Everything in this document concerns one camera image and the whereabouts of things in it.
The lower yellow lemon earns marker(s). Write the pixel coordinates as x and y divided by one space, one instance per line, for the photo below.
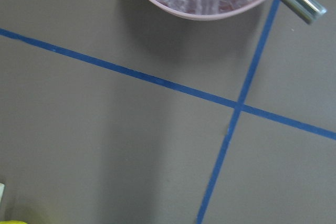
12 222

